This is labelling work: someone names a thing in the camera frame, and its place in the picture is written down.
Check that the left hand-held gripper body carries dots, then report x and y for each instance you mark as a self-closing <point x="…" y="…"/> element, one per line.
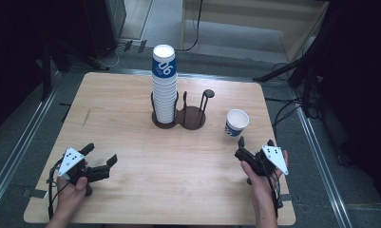
<point x="71" y="161"/>

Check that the dark wooden cup holder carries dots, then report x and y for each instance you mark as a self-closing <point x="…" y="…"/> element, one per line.
<point x="191" y="118"/>

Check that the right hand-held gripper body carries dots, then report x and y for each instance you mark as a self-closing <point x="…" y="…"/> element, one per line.
<point x="275" y="156"/>

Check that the blue and white paper cup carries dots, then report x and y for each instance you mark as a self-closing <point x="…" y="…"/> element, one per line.
<point x="237" y="122"/>

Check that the stack of white paper cups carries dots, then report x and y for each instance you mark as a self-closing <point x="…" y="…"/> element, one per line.
<point x="164" y="91"/>

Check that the black metal stand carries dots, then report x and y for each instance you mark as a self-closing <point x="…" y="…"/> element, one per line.
<point x="46" y="72"/>

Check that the aluminium floor rail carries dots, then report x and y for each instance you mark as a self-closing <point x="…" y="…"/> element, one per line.
<point x="17" y="152"/>
<point x="324" y="164"/>

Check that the grey tape strip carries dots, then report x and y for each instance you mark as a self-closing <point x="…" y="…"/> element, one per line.
<point x="34" y="193"/>

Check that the light wooden cabinet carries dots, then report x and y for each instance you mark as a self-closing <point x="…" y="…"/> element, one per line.
<point x="257" y="28"/>

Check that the person's left hand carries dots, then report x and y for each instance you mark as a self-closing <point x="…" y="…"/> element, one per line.
<point x="71" y="193"/>

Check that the black tripod stand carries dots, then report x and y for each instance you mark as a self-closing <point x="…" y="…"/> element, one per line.
<point x="283" y="69"/>

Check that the person's right hand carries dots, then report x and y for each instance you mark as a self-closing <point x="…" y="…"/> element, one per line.
<point x="262" y="185"/>

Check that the dark cabinet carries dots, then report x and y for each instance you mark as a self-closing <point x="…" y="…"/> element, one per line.
<point x="105" y="25"/>

